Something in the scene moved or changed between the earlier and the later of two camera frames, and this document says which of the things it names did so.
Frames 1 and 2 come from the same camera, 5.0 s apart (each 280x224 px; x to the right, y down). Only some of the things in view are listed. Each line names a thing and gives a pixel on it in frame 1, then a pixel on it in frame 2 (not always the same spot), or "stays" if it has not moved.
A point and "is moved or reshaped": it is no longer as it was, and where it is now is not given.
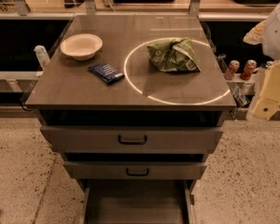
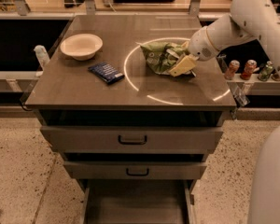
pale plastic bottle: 42,55 stays
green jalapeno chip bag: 175,54 is moved or reshaped
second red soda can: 248,69 stays
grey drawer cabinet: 134,105 stays
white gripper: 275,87 to 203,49
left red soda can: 233,66 stays
